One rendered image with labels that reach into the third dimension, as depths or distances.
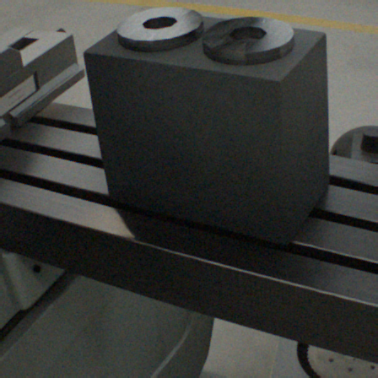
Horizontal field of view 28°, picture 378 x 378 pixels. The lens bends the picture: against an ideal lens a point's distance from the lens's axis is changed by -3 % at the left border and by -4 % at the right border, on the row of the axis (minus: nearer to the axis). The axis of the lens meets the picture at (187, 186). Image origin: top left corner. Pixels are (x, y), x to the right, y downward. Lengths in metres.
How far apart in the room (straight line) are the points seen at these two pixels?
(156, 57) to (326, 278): 0.27
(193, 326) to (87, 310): 0.40
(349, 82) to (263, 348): 1.48
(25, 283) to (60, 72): 0.33
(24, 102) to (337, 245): 0.51
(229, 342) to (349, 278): 1.27
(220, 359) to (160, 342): 0.53
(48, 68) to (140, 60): 0.39
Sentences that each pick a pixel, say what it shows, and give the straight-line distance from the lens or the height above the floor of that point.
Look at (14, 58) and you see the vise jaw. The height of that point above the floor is 1.03.
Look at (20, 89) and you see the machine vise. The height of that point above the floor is 0.98.
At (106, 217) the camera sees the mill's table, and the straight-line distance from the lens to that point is 0.86.
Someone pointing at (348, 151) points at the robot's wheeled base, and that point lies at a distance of 1.56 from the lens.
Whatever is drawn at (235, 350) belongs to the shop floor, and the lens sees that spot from 1.98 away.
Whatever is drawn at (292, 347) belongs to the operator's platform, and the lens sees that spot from 1.42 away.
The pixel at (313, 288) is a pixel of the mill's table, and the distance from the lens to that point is 0.74.
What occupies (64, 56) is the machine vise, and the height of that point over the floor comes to 0.98.
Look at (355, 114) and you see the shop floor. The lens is 2.92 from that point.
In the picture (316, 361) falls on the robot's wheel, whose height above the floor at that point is 0.47.
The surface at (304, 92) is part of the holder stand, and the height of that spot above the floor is 1.09.
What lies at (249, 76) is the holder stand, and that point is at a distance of 0.69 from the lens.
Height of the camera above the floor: 1.43
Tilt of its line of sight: 34 degrees down
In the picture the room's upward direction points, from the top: 7 degrees counter-clockwise
